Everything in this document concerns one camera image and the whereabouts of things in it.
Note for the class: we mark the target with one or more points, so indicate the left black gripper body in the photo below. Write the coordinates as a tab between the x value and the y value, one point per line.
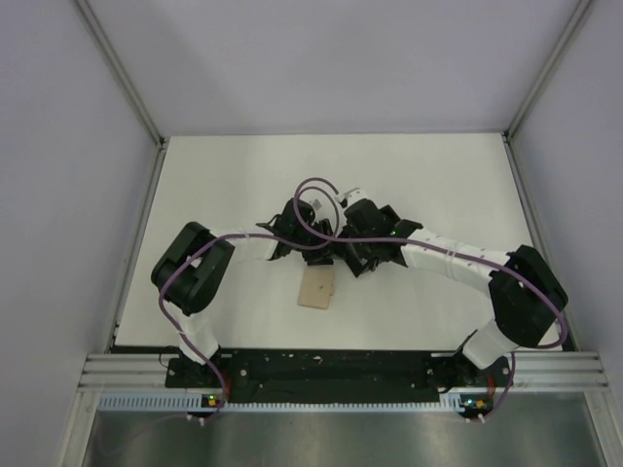
311	233

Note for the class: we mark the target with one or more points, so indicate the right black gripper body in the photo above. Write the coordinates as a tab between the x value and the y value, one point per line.
354	237

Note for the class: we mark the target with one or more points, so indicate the black card holder box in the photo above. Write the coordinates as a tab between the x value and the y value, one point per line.
362	257

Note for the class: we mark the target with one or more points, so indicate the beige card stack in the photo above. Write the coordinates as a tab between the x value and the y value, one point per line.
317	288

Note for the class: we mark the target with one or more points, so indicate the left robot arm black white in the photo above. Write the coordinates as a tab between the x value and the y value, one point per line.
190	272

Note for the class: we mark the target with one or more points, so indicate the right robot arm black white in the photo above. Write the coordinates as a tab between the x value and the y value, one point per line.
527	298

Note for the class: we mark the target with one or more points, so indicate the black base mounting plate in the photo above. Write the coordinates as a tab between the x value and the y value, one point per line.
313	376

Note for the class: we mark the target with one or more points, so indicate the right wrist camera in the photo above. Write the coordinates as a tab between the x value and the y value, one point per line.
350	197

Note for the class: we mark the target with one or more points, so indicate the grey slotted cable duct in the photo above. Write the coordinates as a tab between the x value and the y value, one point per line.
197	403

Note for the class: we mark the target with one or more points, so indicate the aluminium frame rail front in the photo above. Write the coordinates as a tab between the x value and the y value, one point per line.
537	372

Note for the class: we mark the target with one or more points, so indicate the left aluminium corner post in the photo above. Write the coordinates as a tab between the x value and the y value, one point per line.
119	72

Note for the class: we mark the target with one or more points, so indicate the aluminium corner post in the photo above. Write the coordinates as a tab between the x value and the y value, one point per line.
580	14
119	72

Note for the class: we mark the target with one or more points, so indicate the right aluminium corner post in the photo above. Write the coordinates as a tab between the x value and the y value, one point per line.
580	14

